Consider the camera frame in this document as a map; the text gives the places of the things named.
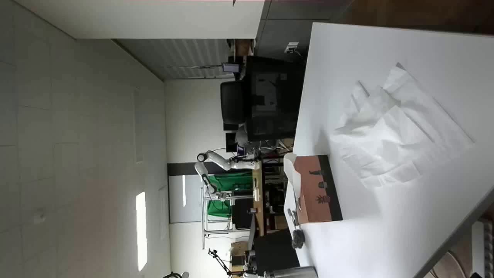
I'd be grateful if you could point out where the pink and black tissue box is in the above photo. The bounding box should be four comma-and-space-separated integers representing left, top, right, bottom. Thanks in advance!
294, 152, 345, 223

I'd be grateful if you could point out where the brown cardboard box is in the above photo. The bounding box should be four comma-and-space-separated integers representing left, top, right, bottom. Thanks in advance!
227, 38, 257, 58

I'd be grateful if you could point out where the green cloth bag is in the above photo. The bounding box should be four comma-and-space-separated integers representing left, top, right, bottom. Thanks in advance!
206, 199, 233, 220
207, 171, 255, 196

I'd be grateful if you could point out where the black office chair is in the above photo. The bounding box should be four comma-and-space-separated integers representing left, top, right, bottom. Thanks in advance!
220, 54, 306, 142

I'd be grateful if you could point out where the white whiteboard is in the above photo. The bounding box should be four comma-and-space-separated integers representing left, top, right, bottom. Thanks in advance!
167, 174, 204, 223

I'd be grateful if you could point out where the grey roller shutter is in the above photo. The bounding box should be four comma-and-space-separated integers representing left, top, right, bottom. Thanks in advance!
113, 37, 232, 81

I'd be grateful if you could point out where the small black device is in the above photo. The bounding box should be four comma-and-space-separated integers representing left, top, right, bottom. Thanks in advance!
291, 228, 308, 250

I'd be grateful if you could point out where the clear plastic bag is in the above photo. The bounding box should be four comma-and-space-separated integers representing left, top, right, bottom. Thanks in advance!
331, 80, 399, 174

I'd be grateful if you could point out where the black computer monitor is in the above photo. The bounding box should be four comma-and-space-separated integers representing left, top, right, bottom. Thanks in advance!
254, 227, 301, 274

